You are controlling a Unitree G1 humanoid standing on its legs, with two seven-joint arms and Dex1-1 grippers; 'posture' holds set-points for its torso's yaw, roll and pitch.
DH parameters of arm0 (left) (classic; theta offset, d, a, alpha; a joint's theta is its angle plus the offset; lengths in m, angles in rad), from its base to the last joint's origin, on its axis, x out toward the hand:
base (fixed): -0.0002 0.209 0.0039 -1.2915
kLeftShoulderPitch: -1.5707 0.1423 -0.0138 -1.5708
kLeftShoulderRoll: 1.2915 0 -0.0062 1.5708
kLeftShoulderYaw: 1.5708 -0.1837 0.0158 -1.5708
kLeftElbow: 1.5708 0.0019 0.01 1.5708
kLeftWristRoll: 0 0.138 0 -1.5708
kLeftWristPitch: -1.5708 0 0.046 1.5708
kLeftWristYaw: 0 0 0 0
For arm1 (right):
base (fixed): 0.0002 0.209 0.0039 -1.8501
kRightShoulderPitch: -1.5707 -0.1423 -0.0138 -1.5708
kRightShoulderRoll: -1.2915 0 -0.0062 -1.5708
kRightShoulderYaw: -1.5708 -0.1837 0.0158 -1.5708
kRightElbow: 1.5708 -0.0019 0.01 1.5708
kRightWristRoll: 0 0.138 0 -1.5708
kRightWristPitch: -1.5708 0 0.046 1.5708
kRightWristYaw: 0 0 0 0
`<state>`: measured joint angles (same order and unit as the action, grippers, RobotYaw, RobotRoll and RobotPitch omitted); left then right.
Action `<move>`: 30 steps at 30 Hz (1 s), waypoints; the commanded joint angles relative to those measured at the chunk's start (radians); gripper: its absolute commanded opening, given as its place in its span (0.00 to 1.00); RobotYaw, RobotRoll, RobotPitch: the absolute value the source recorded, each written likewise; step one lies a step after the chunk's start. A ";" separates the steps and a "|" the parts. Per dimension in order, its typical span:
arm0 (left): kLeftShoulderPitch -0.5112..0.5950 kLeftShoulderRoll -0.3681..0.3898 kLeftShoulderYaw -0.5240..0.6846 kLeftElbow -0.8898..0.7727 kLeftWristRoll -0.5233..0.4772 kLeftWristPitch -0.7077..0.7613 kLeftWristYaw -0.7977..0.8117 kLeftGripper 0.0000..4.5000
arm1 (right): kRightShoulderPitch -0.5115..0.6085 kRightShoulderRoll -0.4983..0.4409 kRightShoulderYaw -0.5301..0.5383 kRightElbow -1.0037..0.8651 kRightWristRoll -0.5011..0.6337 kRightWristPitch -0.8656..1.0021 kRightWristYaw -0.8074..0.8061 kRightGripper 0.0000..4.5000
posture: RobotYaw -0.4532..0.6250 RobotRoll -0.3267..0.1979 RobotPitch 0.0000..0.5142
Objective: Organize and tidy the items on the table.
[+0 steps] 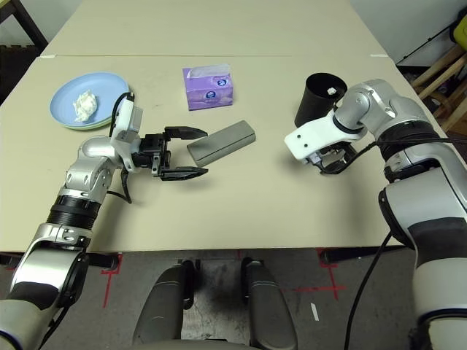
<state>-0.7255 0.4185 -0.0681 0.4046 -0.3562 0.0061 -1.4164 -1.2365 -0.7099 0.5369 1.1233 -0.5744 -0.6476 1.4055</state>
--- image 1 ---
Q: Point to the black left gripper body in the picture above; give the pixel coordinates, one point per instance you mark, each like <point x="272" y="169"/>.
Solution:
<point x="149" y="149"/>

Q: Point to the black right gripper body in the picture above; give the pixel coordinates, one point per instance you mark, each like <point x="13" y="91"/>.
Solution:
<point x="333" y="155"/>

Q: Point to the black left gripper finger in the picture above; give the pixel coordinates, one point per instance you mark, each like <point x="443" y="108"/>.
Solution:
<point x="182" y="174"/>
<point x="186" y="132"/>

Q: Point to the grey glasses case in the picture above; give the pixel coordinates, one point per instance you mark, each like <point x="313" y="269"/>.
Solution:
<point x="222" y="142"/>

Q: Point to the pale blue plastic plate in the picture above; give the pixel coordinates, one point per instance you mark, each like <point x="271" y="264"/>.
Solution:
<point x="106" y="91"/>

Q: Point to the white tissue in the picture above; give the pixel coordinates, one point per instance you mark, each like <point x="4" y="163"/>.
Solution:
<point x="85" y="105"/>

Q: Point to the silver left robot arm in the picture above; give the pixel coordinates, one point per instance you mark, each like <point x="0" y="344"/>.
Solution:
<point x="91" y="156"/>

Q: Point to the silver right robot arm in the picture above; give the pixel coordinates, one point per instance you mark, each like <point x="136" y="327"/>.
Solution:
<point x="401" y="120"/>

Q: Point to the purple tissue pack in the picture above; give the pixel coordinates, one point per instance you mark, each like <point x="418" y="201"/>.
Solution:
<point x="208" y="93"/>

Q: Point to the black plastic cup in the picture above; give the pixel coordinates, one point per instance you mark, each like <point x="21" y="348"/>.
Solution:
<point x="310" y="105"/>

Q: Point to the pale green plastic plate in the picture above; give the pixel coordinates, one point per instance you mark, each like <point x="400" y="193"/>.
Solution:
<point x="91" y="127"/>

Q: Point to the red floor tape cross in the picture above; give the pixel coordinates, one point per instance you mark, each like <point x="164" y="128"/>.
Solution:
<point x="332" y="288"/>

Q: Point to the grey robot left leg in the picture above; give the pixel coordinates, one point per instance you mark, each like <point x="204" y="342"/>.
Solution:
<point x="164" y="306"/>

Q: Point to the grey robot leg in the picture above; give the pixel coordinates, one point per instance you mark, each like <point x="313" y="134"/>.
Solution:
<point x="270" y="310"/>
<point x="164" y="306"/>

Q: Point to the red floor tape corner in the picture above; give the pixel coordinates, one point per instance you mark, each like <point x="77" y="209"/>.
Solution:
<point x="106" y="284"/>

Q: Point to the thin black rod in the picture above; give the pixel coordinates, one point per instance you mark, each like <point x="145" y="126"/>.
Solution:
<point x="427" y="43"/>

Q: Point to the white floor tape strip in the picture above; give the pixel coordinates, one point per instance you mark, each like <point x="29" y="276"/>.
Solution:
<point x="314" y="312"/>

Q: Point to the grey robot right leg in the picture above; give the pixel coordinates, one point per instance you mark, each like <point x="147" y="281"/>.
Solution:
<point x="270" y="310"/>

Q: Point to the light grey robot pelvis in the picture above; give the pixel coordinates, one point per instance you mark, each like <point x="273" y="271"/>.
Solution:
<point x="193" y="345"/>

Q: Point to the black framed side table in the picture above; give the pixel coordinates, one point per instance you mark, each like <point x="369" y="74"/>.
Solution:
<point x="31" y="23"/>

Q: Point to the yellow green container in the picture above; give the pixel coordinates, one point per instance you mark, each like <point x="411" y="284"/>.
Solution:
<point x="460" y="33"/>

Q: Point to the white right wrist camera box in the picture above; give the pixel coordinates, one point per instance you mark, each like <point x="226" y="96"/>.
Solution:
<point x="321" y="135"/>

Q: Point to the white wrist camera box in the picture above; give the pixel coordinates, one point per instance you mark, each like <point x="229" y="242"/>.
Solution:
<point x="321" y="135"/>
<point x="126" y="120"/>

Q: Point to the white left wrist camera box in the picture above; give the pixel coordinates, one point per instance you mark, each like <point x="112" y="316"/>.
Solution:
<point x="126" y="120"/>

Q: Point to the light wooden frame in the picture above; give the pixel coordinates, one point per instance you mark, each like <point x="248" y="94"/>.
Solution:
<point x="438" y="84"/>

